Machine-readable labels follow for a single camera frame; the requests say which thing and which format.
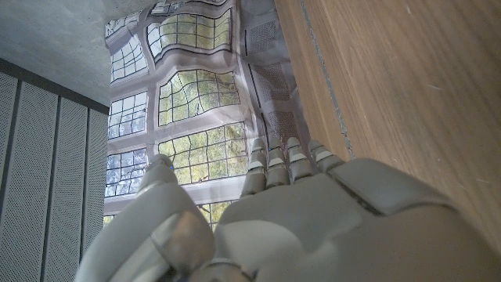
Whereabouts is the printed window backdrop cloth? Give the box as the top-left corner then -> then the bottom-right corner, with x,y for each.
102,0 -> 320,232

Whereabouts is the grey perforated wall panel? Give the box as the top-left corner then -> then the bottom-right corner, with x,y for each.
0,58 -> 110,282

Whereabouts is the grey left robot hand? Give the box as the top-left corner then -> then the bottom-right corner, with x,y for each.
74,136 -> 501,282

